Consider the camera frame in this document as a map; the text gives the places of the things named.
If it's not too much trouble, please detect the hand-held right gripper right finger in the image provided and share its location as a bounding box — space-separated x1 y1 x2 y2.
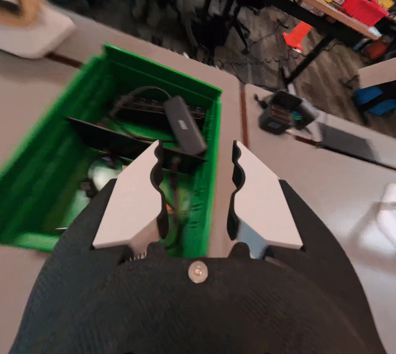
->
227 140 304 259

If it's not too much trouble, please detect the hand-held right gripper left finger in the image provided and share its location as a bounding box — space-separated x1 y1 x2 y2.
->
92 140 170 255

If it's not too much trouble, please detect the dark grey usb hub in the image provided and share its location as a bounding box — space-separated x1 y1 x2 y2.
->
110 86 208 156

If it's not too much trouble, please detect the green plastic bin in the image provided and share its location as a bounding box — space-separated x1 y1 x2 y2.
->
0 42 223 258

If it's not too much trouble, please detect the black bin divider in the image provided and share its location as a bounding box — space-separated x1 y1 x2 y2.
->
66 117 207 175

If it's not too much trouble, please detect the black multiport adapter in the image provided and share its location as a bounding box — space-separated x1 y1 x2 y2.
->
116 97 206 127

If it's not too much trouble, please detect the black desk device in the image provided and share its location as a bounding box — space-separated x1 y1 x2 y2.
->
258 89 320 135

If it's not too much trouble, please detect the orange traffic cone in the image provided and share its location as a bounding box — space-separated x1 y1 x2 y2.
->
283 21 313 51

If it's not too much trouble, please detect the white panel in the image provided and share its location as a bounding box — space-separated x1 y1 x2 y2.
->
358 59 396 90

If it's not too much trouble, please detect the red plastic bin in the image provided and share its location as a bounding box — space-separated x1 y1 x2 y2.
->
342 0 389 27

